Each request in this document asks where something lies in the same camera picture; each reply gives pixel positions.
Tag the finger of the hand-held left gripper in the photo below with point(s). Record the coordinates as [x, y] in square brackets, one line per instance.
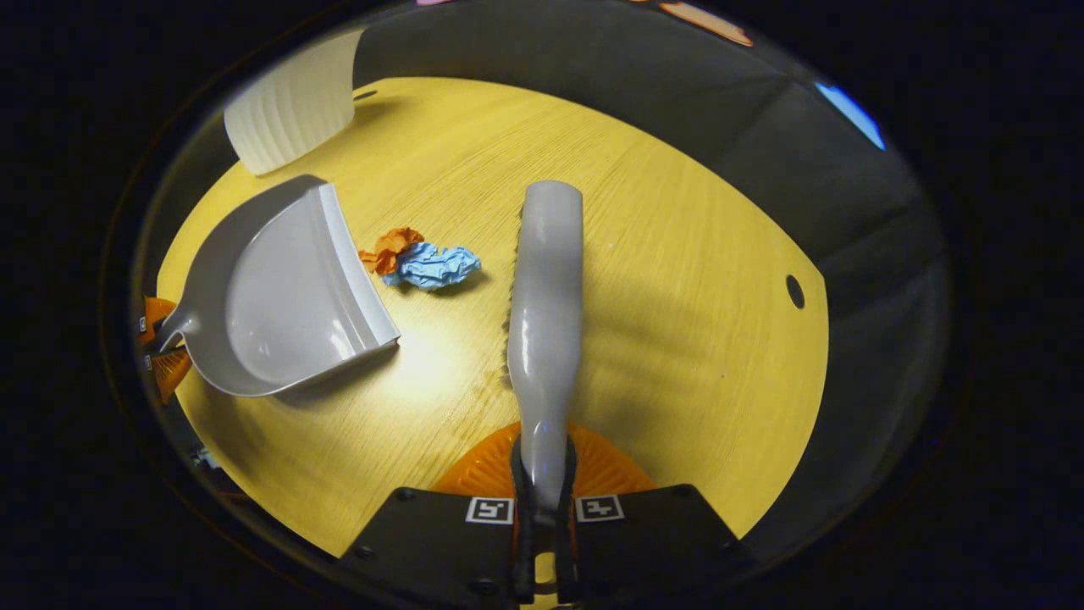
[155, 318]
[169, 368]

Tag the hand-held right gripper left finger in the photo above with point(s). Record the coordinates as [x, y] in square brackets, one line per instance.
[423, 542]

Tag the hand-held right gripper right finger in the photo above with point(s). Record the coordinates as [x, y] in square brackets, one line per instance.
[652, 542]

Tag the grey plastic dustpan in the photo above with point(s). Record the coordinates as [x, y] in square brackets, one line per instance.
[288, 305]

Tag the small grey broom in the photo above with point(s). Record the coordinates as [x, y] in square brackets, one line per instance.
[546, 322]

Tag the orange paper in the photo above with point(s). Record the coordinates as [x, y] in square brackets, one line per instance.
[389, 246]

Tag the white ribbed garbage bin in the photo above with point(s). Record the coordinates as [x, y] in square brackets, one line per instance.
[288, 110]

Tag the blue paper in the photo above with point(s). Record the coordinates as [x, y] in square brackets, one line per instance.
[436, 267]

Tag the wooden desktop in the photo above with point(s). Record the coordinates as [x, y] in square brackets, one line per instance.
[677, 339]

